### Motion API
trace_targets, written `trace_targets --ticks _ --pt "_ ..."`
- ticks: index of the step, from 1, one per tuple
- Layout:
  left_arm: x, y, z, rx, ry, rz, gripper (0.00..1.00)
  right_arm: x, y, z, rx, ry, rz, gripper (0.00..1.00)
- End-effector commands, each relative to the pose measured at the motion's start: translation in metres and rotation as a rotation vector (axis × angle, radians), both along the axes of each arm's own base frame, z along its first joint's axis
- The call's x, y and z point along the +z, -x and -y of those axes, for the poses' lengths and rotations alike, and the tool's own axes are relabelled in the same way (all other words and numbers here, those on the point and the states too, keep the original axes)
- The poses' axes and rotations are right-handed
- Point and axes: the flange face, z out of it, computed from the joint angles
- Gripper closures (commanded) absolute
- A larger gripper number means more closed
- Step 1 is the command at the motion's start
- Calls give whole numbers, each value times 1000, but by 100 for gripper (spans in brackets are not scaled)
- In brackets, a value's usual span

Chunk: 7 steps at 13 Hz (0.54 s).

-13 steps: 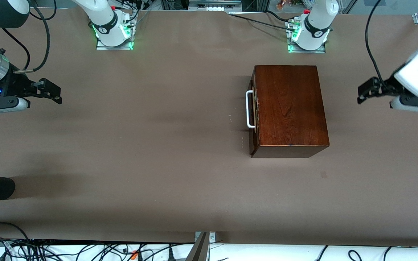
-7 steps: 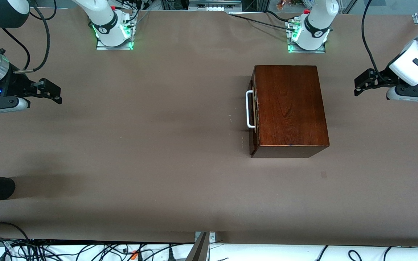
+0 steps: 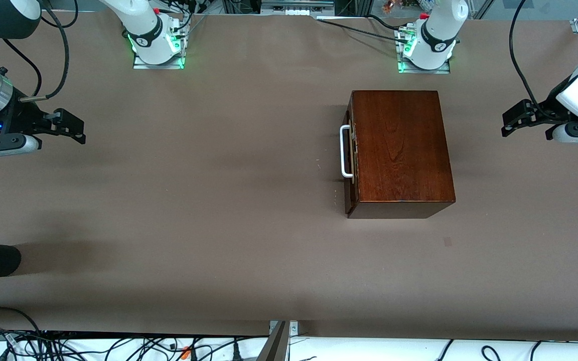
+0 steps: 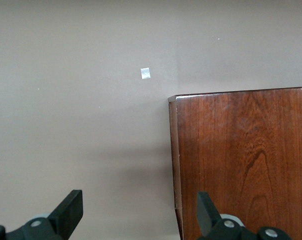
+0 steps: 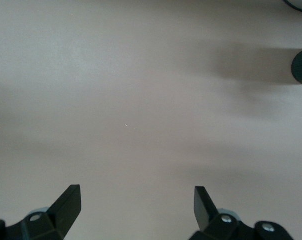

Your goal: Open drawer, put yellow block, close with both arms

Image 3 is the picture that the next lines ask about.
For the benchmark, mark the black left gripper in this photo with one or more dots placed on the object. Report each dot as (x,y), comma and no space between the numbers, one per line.
(543,111)

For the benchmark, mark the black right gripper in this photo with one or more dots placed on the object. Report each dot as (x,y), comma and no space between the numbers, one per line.
(24,119)

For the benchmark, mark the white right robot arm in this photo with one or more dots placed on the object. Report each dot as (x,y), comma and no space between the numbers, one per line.
(141,30)

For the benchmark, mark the dark brown wooden cabinet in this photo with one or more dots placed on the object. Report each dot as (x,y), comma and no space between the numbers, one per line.
(404,150)

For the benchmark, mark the grey power strip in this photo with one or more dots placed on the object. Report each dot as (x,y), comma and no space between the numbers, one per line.
(296,7)

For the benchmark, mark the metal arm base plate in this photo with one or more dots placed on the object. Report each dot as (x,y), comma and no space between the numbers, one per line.
(141,63)
(444,71)

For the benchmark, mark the metal bracket post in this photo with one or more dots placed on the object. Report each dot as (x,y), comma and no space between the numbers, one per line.
(276,343)

